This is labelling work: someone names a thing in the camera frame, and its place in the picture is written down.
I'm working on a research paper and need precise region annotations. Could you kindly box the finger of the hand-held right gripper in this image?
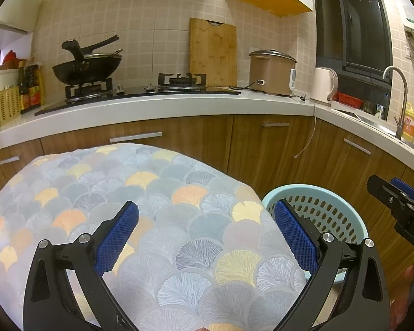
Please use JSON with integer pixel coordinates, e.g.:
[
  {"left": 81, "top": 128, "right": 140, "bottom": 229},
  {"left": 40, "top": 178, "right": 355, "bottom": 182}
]
[
  {"left": 391, "top": 178, "right": 414, "bottom": 211},
  {"left": 367, "top": 175, "right": 406, "bottom": 216}
]

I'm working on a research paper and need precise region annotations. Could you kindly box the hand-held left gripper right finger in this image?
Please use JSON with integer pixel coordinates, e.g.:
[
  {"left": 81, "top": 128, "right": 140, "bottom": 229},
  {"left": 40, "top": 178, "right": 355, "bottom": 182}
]
[{"left": 272, "top": 198, "right": 391, "bottom": 331}]

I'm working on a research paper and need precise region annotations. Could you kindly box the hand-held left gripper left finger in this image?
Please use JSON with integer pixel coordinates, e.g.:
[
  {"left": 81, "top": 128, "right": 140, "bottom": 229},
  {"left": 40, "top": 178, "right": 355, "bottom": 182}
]
[{"left": 22, "top": 200, "right": 140, "bottom": 331}]

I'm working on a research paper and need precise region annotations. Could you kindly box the light blue perforated plastic basket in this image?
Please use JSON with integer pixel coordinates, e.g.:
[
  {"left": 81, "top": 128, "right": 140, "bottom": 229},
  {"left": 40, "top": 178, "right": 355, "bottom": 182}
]
[{"left": 261, "top": 184, "right": 369, "bottom": 285}]

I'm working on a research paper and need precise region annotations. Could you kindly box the yellow dish soap bottle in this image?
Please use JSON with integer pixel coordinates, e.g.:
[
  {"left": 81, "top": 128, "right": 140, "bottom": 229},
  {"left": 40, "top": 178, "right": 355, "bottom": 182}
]
[{"left": 402, "top": 103, "right": 414, "bottom": 142}]

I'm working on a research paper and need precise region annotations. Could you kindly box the fan-patterned tablecloth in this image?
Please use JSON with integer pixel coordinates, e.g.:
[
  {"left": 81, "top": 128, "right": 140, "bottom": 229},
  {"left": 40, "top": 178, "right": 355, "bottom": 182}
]
[{"left": 0, "top": 144, "right": 311, "bottom": 331}]

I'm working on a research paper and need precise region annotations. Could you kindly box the steel sink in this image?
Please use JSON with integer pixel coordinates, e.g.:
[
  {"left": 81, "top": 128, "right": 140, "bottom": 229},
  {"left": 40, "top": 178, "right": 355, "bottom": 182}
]
[{"left": 331, "top": 108, "right": 401, "bottom": 135}]

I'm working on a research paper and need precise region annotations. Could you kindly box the curved metal faucet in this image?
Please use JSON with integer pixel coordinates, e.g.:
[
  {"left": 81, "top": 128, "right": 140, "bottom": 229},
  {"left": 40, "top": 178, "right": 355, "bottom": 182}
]
[{"left": 382, "top": 66, "right": 409, "bottom": 140}]

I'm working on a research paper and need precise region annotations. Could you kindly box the red plastic tray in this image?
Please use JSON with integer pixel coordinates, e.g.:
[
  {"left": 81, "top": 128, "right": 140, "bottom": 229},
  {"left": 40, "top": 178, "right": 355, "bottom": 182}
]
[{"left": 333, "top": 91, "right": 363, "bottom": 108}]

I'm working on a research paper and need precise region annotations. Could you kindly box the cream electric kettle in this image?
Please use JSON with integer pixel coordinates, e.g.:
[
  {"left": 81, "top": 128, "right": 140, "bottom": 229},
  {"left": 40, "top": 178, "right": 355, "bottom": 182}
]
[{"left": 312, "top": 66, "right": 339, "bottom": 106}]

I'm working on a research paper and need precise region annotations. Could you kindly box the wooden kitchen base cabinet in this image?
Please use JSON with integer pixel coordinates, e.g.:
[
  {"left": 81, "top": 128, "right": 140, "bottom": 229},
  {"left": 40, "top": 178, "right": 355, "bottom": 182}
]
[{"left": 0, "top": 114, "right": 414, "bottom": 283}]

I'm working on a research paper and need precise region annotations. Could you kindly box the white kitchen countertop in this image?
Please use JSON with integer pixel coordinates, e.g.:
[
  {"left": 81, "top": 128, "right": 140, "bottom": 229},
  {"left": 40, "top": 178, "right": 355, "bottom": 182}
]
[{"left": 0, "top": 88, "right": 414, "bottom": 161}]

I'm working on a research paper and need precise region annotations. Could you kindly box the black glass gas stove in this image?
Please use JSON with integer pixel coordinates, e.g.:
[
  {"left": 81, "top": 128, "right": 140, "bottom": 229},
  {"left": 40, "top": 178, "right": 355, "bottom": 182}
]
[{"left": 34, "top": 72, "right": 242, "bottom": 116}]

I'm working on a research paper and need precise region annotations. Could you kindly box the brown rice cooker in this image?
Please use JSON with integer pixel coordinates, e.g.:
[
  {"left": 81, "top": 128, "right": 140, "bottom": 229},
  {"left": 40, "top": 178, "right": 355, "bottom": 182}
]
[{"left": 249, "top": 50, "right": 298, "bottom": 95}]

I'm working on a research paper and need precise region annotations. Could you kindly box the black wok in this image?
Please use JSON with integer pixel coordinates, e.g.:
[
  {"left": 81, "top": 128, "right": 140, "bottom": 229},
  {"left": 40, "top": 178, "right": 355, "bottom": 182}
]
[{"left": 52, "top": 34, "right": 124, "bottom": 85}]

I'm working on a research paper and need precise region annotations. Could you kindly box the yellow perforated basket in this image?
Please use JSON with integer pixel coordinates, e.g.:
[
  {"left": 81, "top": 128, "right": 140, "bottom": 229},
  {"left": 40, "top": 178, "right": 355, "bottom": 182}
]
[{"left": 0, "top": 88, "right": 21, "bottom": 126}]

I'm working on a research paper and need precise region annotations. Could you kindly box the dark sauce bottle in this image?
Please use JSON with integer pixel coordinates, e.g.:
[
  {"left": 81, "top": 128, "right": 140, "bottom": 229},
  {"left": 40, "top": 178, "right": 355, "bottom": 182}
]
[
  {"left": 19, "top": 65, "right": 30, "bottom": 109},
  {"left": 28, "top": 65, "right": 43, "bottom": 107}
]

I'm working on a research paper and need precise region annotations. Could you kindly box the dark kitchen window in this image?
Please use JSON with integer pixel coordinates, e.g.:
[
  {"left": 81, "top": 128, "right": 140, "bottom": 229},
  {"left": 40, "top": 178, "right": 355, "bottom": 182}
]
[{"left": 310, "top": 0, "right": 394, "bottom": 121}]

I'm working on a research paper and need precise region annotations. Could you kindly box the bamboo cutting board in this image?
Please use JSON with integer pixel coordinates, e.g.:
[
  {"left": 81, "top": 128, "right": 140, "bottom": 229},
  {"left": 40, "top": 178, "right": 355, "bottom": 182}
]
[{"left": 189, "top": 18, "right": 238, "bottom": 87}]

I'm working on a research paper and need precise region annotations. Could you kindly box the red cloth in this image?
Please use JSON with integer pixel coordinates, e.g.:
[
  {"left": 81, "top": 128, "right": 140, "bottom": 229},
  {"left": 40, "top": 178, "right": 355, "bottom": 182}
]
[{"left": 2, "top": 50, "right": 19, "bottom": 70}]

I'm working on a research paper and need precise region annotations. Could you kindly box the hanging white cable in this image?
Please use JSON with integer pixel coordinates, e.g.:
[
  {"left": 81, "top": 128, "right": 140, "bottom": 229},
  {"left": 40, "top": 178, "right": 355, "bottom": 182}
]
[{"left": 294, "top": 105, "right": 318, "bottom": 159}]

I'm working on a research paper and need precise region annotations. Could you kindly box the black power cable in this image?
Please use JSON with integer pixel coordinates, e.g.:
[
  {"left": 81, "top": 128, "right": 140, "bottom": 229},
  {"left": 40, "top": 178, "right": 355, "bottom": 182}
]
[{"left": 229, "top": 81, "right": 307, "bottom": 102}]

